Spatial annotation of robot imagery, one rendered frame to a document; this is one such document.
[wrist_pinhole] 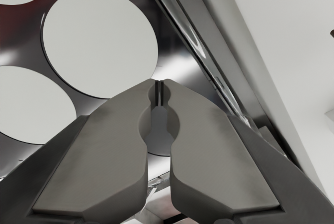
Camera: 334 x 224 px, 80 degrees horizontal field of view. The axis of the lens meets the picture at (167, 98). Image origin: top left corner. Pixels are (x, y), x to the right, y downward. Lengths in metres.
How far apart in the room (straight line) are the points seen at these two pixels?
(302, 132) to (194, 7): 0.17
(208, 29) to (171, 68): 0.10
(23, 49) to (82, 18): 0.06
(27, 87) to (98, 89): 0.07
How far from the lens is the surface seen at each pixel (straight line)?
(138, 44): 0.19
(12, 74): 0.24
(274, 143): 0.31
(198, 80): 0.20
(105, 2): 0.18
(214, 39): 0.27
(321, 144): 0.20
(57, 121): 0.25
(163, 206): 0.40
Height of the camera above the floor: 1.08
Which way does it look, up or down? 57 degrees down
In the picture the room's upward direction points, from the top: 177 degrees clockwise
